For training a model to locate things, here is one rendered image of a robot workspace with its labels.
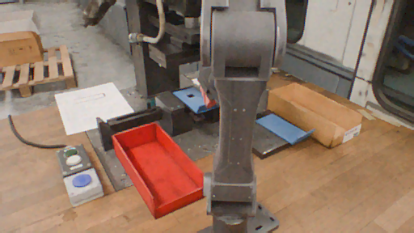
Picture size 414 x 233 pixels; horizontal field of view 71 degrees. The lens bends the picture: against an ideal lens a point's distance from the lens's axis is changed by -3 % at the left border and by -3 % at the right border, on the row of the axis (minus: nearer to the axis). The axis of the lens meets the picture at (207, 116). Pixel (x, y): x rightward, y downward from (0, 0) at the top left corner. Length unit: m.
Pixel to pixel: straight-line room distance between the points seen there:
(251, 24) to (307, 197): 0.46
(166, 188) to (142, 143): 0.18
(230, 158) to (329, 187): 0.35
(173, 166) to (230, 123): 0.37
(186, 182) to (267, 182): 0.18
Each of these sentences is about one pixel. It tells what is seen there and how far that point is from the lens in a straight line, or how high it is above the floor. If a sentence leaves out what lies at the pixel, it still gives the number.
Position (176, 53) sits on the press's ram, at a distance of 0.75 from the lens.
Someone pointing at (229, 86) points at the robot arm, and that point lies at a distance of 0.36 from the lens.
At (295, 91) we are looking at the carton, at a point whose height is 0.94.
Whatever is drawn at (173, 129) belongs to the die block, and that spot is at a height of 0.93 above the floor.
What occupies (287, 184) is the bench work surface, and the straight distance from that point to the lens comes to 0.72.
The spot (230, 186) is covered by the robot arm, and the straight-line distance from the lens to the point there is 0.49.
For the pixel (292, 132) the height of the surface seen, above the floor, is 0.92.
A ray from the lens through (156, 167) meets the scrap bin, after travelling 0.74.
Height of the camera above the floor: 1.38
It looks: 31 degrees down
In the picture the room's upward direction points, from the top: straight up
